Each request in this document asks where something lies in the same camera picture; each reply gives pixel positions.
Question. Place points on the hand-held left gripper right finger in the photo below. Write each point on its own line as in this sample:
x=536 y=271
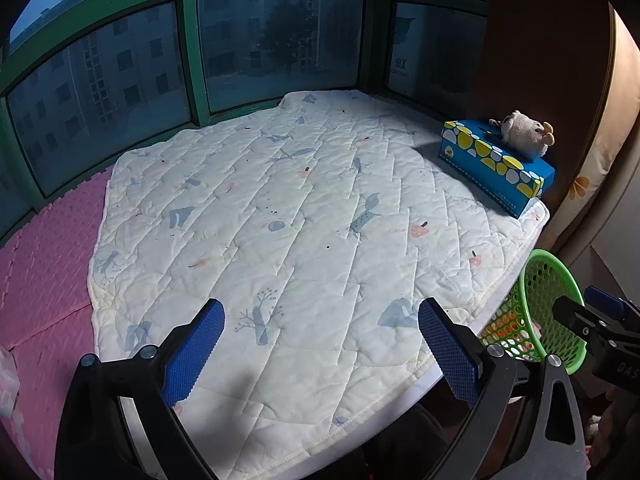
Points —
x=450 y=355

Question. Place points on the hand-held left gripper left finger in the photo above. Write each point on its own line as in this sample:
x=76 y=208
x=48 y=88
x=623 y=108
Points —
x=195 y=355

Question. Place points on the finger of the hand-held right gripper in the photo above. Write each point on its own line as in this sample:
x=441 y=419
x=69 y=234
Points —
x=605 y=302
x=580 y=325

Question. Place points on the green mesh wastebasket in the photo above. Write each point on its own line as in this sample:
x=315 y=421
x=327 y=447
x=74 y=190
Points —
x=531 y=320

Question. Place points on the person's right hand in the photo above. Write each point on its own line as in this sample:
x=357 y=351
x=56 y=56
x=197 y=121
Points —
x=620 y=420

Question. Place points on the white cabinet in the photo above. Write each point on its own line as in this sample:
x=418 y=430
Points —
x=615 y=270

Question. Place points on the floral beige pillow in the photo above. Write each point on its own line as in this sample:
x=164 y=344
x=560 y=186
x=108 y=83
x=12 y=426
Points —
x=600 y=160

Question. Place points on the pink foam mat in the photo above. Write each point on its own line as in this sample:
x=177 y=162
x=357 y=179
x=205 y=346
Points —
x=45 y=270

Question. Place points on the white quilted mat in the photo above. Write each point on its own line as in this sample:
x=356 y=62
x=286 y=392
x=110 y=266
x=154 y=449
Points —
x=300 y=210

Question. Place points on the blue spotted tissue box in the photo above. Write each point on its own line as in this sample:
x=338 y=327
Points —
x=480 y=170

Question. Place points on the beige plush toy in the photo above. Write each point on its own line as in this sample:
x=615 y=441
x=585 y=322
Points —
x=525 y=135

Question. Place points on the white plastic packet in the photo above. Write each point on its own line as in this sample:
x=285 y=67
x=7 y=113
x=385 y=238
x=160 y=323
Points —
x=7 y=385

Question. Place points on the pale window poster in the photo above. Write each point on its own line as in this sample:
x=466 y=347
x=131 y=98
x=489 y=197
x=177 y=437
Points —
x=435 y=60

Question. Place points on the green window frame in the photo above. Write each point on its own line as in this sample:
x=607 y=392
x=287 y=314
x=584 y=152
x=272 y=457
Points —
x=187 y=50

